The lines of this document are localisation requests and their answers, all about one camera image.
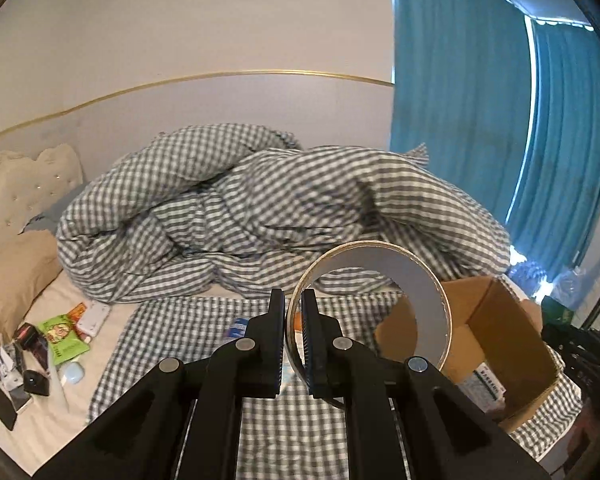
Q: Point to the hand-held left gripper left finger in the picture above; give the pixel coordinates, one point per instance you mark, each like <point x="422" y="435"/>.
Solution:
<point x="279" y="372"/>

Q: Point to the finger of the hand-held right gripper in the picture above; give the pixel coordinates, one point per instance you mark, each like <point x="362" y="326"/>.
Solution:
<point x="575" y="340"/>

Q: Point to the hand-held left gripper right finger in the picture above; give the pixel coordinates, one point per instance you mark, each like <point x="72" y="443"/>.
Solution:
<point x="307" y="360"/>

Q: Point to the brown cardboard box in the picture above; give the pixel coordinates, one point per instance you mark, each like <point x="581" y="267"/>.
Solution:
<point x="510" y="340"/>

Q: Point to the beige tape roll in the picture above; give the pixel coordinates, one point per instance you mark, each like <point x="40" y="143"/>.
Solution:
<point x="420" y="300"/>

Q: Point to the small blue white packet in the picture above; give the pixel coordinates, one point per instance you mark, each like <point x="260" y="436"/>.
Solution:
<point x="237" y="330"/>

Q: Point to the white green medicine box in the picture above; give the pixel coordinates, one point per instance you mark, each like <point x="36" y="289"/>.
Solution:
<point x="480" y="386"/>

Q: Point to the grey checked flat cloth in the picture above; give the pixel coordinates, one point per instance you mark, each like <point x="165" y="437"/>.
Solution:
<point x="180" y="330"/>

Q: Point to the grey checked duvet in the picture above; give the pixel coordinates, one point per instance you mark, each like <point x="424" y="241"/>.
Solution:
<point x="260" y="200"/>

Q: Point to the white flat box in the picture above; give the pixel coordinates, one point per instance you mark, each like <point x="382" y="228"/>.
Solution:
<point x="95" y="318"/>

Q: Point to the light blue earbud case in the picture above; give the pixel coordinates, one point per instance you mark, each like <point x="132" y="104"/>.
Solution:
<point x="74" y="371"/>

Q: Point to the orange small packet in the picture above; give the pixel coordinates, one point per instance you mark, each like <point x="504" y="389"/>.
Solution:
<point x="76" y="312"/>

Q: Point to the green snack packet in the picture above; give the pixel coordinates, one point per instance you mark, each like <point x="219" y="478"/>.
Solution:
<point x="62" y="336"/>

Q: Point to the red black packet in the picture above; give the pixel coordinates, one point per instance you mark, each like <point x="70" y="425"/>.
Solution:
<point x="27" y="334"/>

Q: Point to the white black printed packet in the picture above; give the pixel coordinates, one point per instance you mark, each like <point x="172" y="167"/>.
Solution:
<point x="11" y="365"/>

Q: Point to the grey blue pillow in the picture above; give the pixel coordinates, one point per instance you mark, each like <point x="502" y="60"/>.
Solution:
<point x="55" y="215"/>

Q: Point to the beige pillow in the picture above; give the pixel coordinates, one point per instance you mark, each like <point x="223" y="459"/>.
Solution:
<point x="15" y="280"/>

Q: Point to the black phone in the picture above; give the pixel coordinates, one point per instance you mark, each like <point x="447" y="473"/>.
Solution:
<point x="0" y="406"/>

